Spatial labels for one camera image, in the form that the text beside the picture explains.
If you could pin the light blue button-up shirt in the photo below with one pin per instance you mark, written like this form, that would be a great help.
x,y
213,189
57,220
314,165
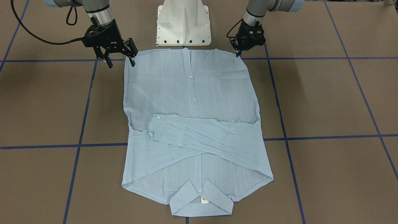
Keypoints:
x,y
195,141

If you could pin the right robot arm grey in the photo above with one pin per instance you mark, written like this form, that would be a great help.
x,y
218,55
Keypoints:
x,y
98,11

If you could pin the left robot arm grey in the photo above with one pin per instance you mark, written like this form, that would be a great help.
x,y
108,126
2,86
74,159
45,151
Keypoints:
x,y
257,9

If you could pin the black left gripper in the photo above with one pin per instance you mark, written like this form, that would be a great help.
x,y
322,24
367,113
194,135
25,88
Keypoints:
x,y
243,41

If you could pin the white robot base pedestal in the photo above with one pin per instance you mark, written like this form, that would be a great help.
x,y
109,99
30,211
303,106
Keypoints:
x,y
183,23

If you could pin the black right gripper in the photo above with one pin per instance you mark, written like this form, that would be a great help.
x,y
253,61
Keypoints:
x,y
111,38

